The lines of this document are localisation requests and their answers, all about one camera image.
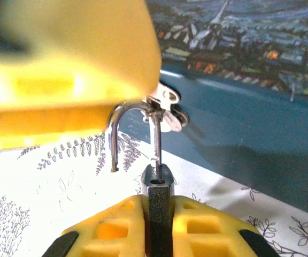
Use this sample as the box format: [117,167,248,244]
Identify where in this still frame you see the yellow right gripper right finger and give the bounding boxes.
[172,196,281,257]

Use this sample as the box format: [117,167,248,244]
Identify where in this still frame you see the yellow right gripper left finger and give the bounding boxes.
[41,194,147,257]

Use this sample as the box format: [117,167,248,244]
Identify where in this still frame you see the dark grey padlock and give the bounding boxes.
[107,103,178,257]

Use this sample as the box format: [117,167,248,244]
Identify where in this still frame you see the floral tablecloth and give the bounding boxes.
[0,128,308,257]

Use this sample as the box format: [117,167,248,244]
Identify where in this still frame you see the silver box hasp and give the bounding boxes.
[143,81,191,133]

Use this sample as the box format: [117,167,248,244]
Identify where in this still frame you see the starry night print box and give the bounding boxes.
[145,0,308,217]

